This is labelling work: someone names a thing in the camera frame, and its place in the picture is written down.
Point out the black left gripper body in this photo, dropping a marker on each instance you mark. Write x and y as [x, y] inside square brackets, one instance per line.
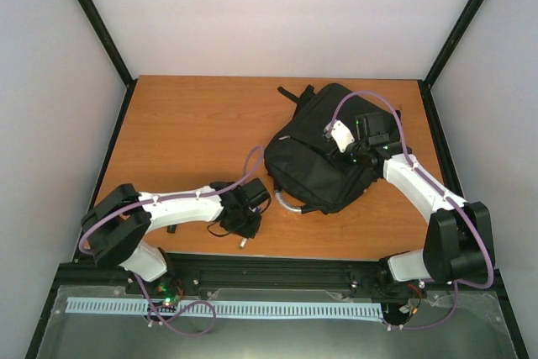
[242, 226]

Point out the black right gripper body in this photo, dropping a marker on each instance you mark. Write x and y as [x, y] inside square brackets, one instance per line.
[347, 164]

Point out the blue capped white pen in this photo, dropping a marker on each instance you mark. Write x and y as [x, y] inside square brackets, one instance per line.
[243, 243]

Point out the black student backpack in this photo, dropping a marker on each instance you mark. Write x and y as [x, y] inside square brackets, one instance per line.
[299, 158]

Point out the pink highlighter marker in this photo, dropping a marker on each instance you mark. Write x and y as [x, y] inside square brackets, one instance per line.
[171, 229]

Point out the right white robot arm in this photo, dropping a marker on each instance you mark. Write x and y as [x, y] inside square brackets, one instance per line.
[459, 239]

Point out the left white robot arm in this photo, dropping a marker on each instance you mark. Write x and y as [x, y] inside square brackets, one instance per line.
[113, 231]

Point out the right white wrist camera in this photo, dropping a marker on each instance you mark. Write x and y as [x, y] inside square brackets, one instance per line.
[340, 134]

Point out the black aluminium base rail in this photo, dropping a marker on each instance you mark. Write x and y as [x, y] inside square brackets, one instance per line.
[198, 275]

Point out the light blue cable duct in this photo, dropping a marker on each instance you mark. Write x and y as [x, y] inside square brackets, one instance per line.
[227, 309]

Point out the right black frame post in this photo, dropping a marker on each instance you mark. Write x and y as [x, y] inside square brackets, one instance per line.
[460, 27]

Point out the black frame post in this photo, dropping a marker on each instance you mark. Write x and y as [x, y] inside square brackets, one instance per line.
[96, 21]
[460, 27]

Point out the left black frame post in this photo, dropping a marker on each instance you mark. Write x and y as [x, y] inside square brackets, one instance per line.
[96, 21]

